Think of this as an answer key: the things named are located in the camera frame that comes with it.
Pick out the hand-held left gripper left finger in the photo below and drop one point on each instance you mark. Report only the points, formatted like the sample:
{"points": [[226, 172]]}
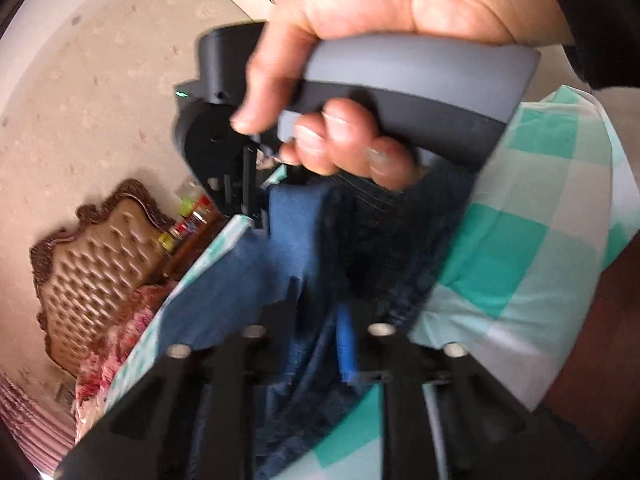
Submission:
{"points": [[267, 355]]}

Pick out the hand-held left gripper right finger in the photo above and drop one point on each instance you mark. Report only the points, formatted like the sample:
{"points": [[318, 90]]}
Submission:
{"points": [[345, 347]]}

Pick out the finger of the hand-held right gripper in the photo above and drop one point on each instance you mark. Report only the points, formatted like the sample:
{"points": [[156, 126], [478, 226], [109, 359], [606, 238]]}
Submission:
{"points": [[248, 185]]}

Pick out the dark blue pants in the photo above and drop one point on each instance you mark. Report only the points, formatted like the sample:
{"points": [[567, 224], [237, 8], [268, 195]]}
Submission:
{"points": [[300, 245]]}

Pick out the person's right forearm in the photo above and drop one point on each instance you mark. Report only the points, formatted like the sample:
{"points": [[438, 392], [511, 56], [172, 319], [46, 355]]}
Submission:
{"points": [[600, 20]]}

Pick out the person's right hand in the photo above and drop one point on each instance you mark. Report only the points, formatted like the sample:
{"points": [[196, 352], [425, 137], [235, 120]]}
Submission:
{"points": [[400, 5]]}

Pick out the row of small colourful bottles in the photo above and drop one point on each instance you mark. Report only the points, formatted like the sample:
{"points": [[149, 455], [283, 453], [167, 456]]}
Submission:
{"points": [[185, 220]]}

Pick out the wooden nightstand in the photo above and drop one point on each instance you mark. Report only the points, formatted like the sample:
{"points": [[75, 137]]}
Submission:
{"points": [[192, 255]]}

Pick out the floral quilt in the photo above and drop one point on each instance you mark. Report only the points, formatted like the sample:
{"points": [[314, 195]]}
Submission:
{"points": [[120, 340]]}

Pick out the teal checkered bed sheet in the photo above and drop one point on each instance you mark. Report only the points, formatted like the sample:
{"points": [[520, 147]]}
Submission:
{"points": [[525, 240]]}

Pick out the tufted brown headboard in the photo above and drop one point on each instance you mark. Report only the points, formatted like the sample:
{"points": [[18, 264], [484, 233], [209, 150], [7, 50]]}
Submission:
{"points": [[100, 270]]}

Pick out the pink curtain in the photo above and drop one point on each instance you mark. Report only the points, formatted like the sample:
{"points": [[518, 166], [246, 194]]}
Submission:
{"points": [[35, 425]]}

